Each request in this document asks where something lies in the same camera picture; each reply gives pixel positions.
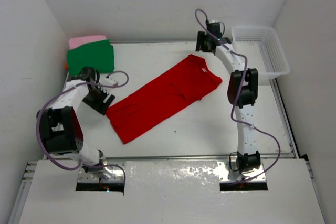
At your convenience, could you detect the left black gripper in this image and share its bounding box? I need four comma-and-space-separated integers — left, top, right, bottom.
82, 83, 114, 115

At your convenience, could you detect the green t shirt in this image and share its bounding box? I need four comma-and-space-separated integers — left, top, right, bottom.
67, 40, 114, 76

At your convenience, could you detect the red t shirt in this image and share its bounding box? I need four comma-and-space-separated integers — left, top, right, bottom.
106, 55, 223, 144

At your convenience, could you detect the pink t shirt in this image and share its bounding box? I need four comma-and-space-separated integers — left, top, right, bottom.
69, 35, 107, 49

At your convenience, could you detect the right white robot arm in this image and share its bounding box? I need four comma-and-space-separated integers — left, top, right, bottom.
196, 20, 261, 174

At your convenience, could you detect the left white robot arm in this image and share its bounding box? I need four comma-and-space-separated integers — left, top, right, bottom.
37, 67, 115, 182

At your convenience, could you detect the white plastic laundry basket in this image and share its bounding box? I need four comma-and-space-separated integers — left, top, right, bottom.
231, 26, 290, 86

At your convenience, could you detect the white front cover board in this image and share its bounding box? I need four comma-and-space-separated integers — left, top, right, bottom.
20, 159, 324, 223

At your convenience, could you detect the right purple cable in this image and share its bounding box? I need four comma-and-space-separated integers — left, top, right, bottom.
194, 8, 281, 183

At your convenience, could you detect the purple cable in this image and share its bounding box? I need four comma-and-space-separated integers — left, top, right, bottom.
194, 8, 281, 183
35, 70, 130, 183

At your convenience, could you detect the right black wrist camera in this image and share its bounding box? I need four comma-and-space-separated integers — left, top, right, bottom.
206, 21, 225, 38

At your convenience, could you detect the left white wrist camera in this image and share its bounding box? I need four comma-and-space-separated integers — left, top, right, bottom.
105, 78, 118, 88

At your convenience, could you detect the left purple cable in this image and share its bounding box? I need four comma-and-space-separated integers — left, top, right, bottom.
35, 70, 130, 183

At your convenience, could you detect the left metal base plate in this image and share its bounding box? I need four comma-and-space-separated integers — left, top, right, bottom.
77, 162, 126, 183

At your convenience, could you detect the metal base plate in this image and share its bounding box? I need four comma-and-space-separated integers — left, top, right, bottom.
77, 162, 126, 183
217, 158, 266, 183

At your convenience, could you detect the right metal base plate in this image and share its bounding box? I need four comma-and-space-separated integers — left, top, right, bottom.
217, 158, 266, 183

